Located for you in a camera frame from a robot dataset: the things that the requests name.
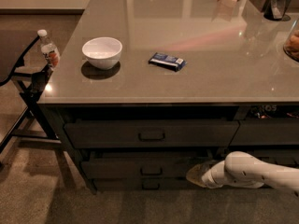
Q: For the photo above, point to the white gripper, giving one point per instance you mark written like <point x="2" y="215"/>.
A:
<point x="207" y="176"/>

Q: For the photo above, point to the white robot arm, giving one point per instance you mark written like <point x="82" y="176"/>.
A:
<point x="241" y="170"/>

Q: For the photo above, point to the blue snack packet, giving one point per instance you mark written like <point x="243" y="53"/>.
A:
<point x="167" y="61"/>

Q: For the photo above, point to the white ceramic bowl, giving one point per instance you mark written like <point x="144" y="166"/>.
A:
<point x="102" y="52"/>

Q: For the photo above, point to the glass bowl of pastries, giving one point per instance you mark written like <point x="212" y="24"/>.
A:
<point x="291" y="45"/>

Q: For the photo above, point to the clear plastic water bottle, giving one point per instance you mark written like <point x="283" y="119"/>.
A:
<point x="48" y="49"/>

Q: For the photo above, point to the dark cabinet frame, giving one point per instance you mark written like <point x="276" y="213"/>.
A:
<point x="61" y="114"/>

